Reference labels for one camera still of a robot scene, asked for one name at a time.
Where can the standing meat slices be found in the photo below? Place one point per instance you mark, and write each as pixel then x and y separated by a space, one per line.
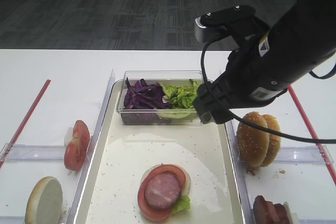
pixel 265 212

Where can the clear holder near sesame buns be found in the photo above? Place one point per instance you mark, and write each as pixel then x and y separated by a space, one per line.
pixel 317 154

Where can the red strip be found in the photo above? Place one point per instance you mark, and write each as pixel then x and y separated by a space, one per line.
pixel 24 122
pixel 312 132

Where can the tomato slice on tray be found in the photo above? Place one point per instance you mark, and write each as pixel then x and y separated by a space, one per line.
pixel 151 214

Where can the clear salad container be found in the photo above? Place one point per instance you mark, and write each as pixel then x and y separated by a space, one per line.
pixel 158 116

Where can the right red strip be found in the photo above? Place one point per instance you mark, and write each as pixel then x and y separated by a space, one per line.
pixel 312 132

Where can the standing tomato slices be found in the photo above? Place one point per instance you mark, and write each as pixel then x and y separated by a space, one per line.
pixel 76 150

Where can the sesame buns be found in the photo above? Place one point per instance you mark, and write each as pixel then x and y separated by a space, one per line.
pixel 258 148

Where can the clear holder near bun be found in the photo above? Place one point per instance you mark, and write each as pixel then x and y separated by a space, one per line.
pixel 12 220

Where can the standing bun half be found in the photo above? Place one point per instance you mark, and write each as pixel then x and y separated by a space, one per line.
pixel 45 202

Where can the metal tray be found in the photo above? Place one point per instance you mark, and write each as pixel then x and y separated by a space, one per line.
pixel 125 152

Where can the lettuce piece on tray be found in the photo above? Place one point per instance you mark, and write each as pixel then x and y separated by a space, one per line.
pixel 183 204

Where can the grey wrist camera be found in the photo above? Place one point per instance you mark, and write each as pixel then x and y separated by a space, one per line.
pixel 236 21

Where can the green lettuce leaves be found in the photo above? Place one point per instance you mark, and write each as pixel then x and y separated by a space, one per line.
pixel 181 97

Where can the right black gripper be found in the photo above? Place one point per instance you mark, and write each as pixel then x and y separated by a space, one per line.
pixel 215 99

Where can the clear holder near tomato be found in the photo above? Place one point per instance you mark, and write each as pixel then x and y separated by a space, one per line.
pixel 24 153

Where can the right clear rail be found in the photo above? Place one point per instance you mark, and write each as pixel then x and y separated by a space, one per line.
pixel 235 172

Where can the left red strip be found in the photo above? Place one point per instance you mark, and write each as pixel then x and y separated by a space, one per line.
pixel 24 122

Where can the ham slice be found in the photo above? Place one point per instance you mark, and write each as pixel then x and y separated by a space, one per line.
pixel 162 191

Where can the purple cabbage leaves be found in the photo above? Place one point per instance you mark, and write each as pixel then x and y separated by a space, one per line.
pixel 145 96

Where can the left clear rail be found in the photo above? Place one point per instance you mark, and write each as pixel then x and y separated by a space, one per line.
pixel 74 209

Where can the clear rail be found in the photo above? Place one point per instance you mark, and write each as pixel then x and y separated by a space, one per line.
pixel 74 209
pixel 235 172

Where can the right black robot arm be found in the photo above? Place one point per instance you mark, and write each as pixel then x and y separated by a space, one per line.
pixel 268 58

